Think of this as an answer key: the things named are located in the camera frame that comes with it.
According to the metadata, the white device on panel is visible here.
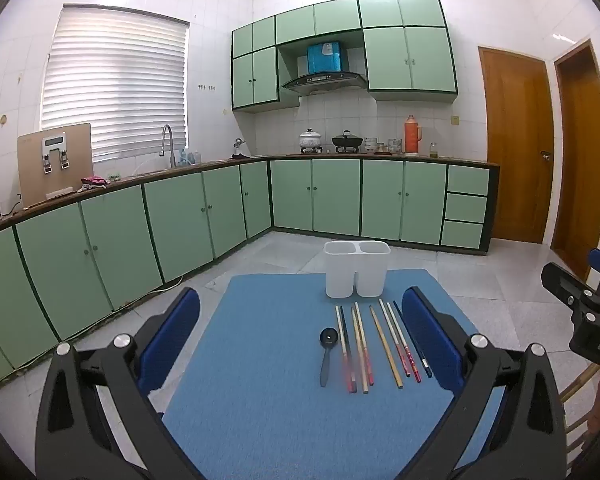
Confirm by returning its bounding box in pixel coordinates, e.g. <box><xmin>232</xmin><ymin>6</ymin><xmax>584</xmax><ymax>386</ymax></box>
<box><xmin>41</xmin><ymin>132</ymin><xmax>72</xmax><ymax>175</ymax></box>

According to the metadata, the white window blind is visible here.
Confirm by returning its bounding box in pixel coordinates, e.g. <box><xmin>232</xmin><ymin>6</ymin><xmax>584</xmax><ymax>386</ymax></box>
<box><xmin>40</xmin><ymin>5</ymin><xmax>190</xmax><ymax>163</ymax></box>

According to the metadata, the white cooking pot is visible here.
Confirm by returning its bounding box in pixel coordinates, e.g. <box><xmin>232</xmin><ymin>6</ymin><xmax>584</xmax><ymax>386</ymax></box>
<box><xmin>300</xmin><ymin>128</ymin><xmax>324</xmax><ymax>153</ymax></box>

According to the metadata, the green wall cabinet unit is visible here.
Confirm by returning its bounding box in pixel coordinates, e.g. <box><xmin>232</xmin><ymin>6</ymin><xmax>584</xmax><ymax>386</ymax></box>
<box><xmin>231</xmin><ymin>0</ymin><xmax>459</xmax><ymax>114</ymax></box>

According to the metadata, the plain wooden chopstick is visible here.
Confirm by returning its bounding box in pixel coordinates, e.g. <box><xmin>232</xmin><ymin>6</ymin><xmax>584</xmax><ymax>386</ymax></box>
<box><xmin>350</xmin><ymin>308</ymin><xmax>369</xmax><ymax>394</ymax></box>
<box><xmin>369</xmin><ymin>306</ymin><xmax>404</xmax><ymax>390</ymax></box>

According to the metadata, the white chopstick with red end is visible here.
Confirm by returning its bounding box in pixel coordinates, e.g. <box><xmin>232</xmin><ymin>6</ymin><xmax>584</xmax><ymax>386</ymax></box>
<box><xmin>387</xmin><ymin>301</ymin><xmax>422</xmax><ymax>382</ymax></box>
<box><xmin>379</xmin><ymin>299</ymin><xmax>412</xmax><ymax>378</ymax></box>

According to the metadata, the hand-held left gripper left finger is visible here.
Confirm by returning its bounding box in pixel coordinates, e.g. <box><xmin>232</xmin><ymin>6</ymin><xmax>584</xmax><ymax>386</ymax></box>
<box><xmin>35</xmin><ymin>287</ymin><xmax>206</xmax><ymax>480</ymax></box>

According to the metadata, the plain wooden door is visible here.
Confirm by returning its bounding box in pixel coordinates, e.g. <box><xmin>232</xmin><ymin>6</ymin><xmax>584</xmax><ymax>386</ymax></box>
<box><xmin>551</xmin><ymin>39</ymin><xmax>600</xmax><ymax>283</ymax></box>

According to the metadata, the green base cabinet run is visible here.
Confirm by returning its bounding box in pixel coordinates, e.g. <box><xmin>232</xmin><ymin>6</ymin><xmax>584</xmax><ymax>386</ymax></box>
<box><xmin>0</xmin><ymin>155</ymin><xmax>501</xmax><ymax>393</ymax></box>

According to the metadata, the bamboo chair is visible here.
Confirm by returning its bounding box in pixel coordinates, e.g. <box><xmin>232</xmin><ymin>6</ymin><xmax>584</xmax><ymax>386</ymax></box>
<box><xmin>557</xmin><ymin>362</ymin><xmax>600</xmax><ymax>471</ymax></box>

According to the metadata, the black range hood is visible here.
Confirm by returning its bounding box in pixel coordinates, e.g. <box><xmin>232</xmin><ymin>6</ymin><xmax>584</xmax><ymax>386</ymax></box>
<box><xmin>281</xmin><ymin>73</ymin><xmax>367</xmax><ymax>97</ymax></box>

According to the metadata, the blue table mat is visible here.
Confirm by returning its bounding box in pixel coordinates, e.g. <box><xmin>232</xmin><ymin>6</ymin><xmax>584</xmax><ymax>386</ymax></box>
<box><xmin>161</xmin><ymin>269</ymin><xmax>506</xmax><ymax>480</ymax></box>

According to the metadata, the white two-compartment utensil holder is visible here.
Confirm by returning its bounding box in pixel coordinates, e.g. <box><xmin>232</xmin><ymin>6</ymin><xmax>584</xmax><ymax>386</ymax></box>
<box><xmin>324</xmin><ymin>240</ymin><xmax>392</xmax><ymax>299</ymax></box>

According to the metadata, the dark blue chopstick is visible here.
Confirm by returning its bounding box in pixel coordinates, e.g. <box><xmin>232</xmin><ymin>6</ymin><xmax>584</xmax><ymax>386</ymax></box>
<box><xmin>340</xmin><ymin>306</ymin><xmax>357</xmax><ymax>394</ymax></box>
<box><xmin>393</xmin><ymin>300</ymin><xmax>433</xmax><ymax>379</ymax></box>

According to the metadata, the black spoon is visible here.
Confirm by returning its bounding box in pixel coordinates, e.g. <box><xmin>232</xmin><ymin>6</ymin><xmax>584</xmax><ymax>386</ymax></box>
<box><xmin>319</xmin><ymin>327</ymin><xmax>339</xmax><ymax>388</ymax></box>

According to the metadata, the steel kitchen faucet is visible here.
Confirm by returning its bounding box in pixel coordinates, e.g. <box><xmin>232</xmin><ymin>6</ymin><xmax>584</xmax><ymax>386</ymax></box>
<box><xmin>160</xmin><ymin>124</ymin><xmax>177</xmax><ymax>170</ymax></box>

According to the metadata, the blue wrapped hood chimney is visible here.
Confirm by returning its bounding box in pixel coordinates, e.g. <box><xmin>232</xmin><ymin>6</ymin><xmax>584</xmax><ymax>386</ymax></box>
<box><xmin>307</xmin><ymin>40</ymin><xmax>343</xmax><ymax>76</ymax></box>

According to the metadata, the black wok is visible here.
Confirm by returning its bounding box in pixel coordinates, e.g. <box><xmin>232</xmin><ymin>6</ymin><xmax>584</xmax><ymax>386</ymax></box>
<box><xmin>331</xmin><ymin>130</ymin><xmax>365</xmax><ymax>152</ymax></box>

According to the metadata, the wooden door with handle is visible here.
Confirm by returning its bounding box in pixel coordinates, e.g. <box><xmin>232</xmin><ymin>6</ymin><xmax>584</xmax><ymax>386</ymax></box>
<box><xmin>478</xmin><ymin>46</ymin><xmax>555</xmax><ymax>246</ymax></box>

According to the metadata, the orange thermos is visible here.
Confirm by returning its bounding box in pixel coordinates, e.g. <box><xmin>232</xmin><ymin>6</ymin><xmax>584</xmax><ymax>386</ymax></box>
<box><xmin>404</xmin><ymin>115</ymin><xmax>423</xmax><ymax>156</ymax></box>

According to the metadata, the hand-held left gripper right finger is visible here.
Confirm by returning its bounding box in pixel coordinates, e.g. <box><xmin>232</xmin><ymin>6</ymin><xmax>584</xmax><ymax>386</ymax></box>
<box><xmin>401</xmin><ymin>286</ymin><xmax>568</xmax><ymax>480</ymax></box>

